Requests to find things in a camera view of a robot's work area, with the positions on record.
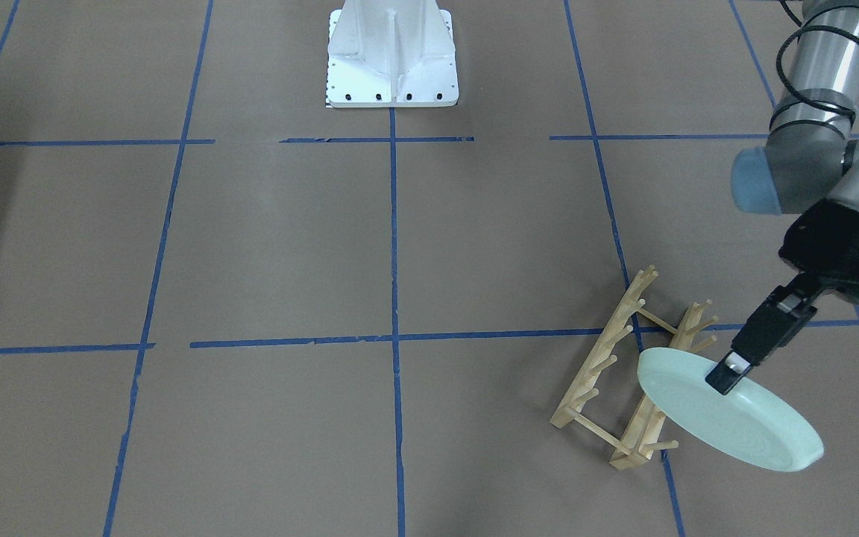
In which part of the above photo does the white pedestal column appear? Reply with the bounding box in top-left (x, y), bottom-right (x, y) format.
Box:
top-left (325, 1), bottom-right (460, 108)

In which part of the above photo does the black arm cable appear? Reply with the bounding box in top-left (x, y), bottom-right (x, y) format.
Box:
top-left (775, 0), bottom-right (859, 150)

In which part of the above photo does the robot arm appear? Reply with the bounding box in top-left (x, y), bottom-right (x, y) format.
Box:
top-left (705, 1), bottom-right (859, 395)

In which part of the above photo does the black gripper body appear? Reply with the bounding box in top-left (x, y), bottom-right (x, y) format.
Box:
top-left (778, 200), bottom-right (859, 304)

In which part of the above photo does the wooden dish rack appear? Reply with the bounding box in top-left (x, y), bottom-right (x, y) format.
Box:
top-left (550, 266), bottom-right (719, 471)

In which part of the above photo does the mint green plate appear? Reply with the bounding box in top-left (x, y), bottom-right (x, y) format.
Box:
top-left (637, 347), bottom-right (825, 472)

